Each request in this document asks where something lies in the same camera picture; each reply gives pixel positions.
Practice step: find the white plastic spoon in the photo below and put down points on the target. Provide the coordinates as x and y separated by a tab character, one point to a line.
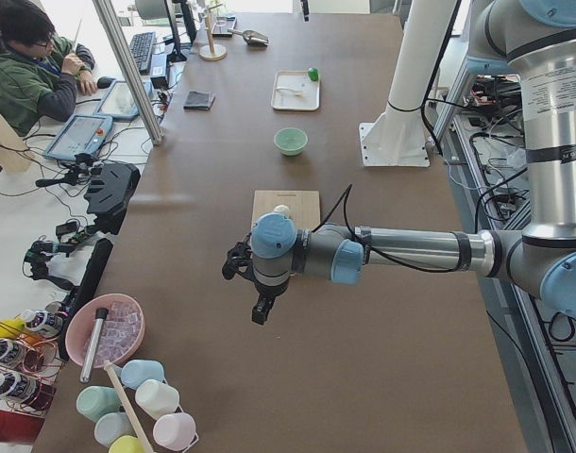
290	90

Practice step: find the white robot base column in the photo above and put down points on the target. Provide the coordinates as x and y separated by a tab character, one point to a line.
397	138

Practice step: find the pink bowl with ice cubes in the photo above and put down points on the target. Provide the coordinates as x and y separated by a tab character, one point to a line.
121	335

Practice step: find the green ceramic bowl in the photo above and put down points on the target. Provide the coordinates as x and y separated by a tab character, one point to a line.
290	141

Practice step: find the wooden cutting board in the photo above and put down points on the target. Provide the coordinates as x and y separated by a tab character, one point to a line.
304	206

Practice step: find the white cup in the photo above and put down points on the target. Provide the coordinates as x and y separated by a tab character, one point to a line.
157	398

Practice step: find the light blue cup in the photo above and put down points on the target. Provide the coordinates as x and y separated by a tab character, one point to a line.
136	372

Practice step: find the pink cup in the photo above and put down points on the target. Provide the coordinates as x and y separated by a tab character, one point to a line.
175	431

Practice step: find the silver metal cylinder tool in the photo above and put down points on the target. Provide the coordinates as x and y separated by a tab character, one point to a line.
101	315

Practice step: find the black long bar device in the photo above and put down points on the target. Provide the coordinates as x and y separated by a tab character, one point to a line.
85	290

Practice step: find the yellow cup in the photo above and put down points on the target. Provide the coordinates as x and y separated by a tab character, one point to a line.
126	444

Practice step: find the pale blue cup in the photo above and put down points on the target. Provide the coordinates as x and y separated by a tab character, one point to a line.
111	427

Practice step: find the mint green cup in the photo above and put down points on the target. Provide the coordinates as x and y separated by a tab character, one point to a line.
94	402

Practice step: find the dark folded cloth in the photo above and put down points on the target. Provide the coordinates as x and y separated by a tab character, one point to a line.
196	100

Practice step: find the white rectangular tray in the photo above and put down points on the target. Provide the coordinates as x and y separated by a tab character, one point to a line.
309	101

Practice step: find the green round toy fruit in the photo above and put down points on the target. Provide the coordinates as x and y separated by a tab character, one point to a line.
313	74

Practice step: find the near blue teach pendant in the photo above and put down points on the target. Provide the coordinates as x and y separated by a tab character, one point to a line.
81	134

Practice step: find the blue teach pendant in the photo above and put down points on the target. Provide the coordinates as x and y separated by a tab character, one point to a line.
81	134
118	103

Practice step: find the far blue teach pendant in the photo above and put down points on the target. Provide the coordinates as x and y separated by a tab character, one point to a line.
118	103

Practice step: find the wooden mug tree stand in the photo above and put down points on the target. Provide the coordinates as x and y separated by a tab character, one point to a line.
211	51

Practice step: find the metal scoop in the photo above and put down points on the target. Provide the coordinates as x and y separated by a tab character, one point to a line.
251	37

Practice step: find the black computer mouse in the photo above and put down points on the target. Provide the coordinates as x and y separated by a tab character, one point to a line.
104	82

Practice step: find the black keyboard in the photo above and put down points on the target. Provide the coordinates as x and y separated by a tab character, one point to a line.
141	47

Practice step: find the seated person in green jacket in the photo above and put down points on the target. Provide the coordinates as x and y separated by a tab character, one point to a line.
41	73

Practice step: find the copper wire bottle rack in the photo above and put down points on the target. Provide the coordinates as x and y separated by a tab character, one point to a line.
33	360

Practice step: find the aluminium frame post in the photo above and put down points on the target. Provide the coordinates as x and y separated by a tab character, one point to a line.
118	43

